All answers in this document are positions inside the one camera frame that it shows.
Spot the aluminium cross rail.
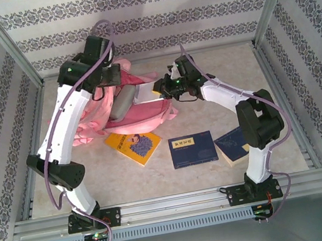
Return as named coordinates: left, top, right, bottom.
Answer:
left=38, top=38, right=257, bottom=83

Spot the aluminium mounting rail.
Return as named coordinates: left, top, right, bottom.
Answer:
left=9, top=170, right=322, bottom=241

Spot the yellow paperback book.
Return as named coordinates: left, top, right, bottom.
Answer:
left=103, top=124, right=166, bottom=173

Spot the pink backpack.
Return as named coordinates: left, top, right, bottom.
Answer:
left=59, top=48, right=182, bottom=148

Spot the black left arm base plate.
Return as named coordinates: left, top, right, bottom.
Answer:
left=65, top=206, right=124, bottom=236

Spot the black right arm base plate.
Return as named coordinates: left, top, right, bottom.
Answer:
left=225, top=177, right=285, bottom=208

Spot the grey slotted cable duct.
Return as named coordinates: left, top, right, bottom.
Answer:
left=45, top=206, right=256, bottom=241

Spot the thin navy blue book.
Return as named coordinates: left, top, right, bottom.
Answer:
left=166, top=130, right=220, bottom=171

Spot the aluminium side rail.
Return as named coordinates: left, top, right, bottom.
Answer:
left=252, top=38, right=322, bottom=176
left=1, top=81, right=68, bottom=221

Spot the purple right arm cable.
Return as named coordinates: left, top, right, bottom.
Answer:
left=179, top=28, right=307, bottom=231

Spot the thick navy blue book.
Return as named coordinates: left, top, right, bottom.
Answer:
left=212, top=126, right=254, bottom=170

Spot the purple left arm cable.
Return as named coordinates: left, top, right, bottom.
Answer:
left=20, top=18, right=148, bottom=241

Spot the grey pencil case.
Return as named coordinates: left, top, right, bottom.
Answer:
left=106, top=86, right=142, bottom=124

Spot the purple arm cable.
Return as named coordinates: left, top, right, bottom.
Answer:
left=20, top=18, right=148, bottom=241
left=179, top=28, right=307, bottom=231

